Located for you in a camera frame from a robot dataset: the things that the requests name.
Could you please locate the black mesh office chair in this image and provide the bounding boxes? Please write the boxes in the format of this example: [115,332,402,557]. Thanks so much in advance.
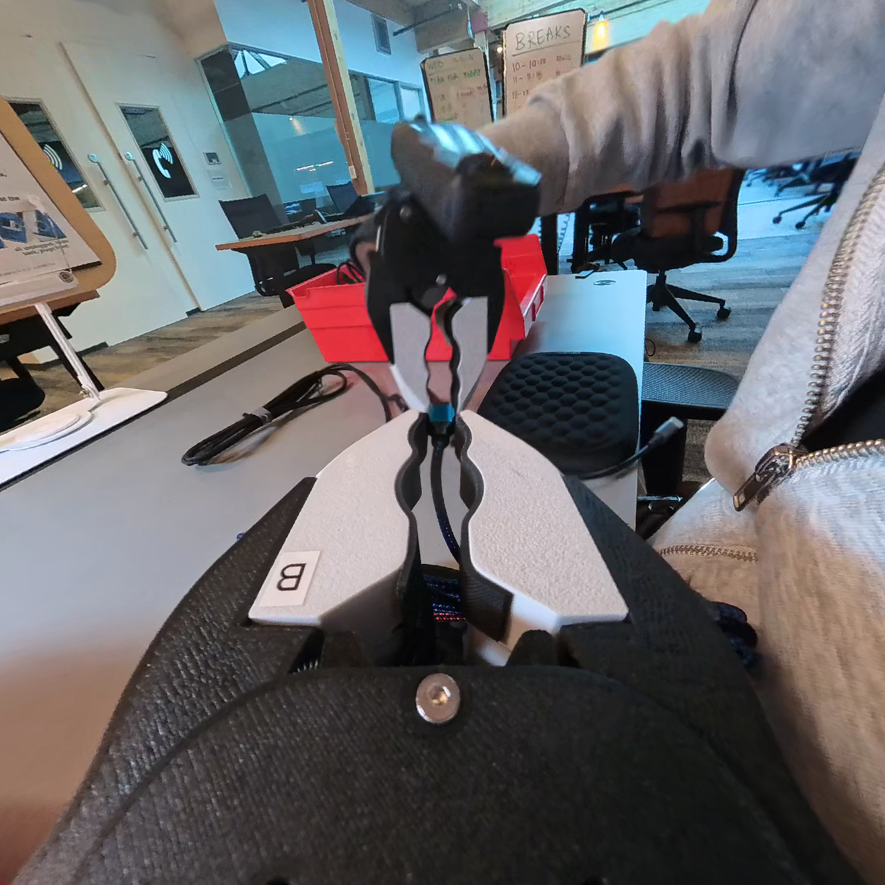
[637,361,739,540]

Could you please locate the wooden desk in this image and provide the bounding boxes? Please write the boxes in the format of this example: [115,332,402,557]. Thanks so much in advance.
[216,213,378,255]

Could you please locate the black braided usb-c cable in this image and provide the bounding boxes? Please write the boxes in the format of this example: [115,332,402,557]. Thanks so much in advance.
[181,363,410,466]

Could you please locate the wooden pillar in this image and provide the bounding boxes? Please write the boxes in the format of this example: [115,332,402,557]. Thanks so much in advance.
[304,0,376,196]

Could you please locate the blue braided usb cable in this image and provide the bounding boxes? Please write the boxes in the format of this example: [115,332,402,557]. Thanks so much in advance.
[415,403,466,626]

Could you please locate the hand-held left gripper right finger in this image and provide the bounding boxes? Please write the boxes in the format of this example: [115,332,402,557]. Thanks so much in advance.
[455,409,631,666]

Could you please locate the red plastic bin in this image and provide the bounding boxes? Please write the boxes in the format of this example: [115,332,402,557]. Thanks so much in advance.
[287,234,549,364]

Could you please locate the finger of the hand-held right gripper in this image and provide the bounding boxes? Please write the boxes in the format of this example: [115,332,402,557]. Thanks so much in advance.
[442,297,489,414]
[389,301,445,416]

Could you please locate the brown backed office chair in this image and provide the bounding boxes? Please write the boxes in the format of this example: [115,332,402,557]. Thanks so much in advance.
[608,166,746,344]

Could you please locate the person's right forearm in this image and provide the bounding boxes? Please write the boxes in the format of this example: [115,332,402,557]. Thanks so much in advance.
[480,0,885,217]

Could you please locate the whiteboard with handwriting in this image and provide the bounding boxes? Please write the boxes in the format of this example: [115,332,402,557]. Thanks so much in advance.
[420,47,493,132]
[501,8,587,117]

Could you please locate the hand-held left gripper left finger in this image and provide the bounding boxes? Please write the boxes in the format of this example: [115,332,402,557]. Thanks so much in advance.
[248,411,424,663]

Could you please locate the black usb hub cable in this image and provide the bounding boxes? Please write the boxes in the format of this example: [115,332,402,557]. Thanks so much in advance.
[574,417,685,479]

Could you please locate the black honeycomb armrest pad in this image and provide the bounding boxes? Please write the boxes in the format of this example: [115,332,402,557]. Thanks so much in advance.
[478,351,640,478]

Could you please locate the white door with window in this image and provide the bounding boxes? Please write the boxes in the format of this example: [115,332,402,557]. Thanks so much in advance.
[61,41,243,312]
[0,69,186,308]

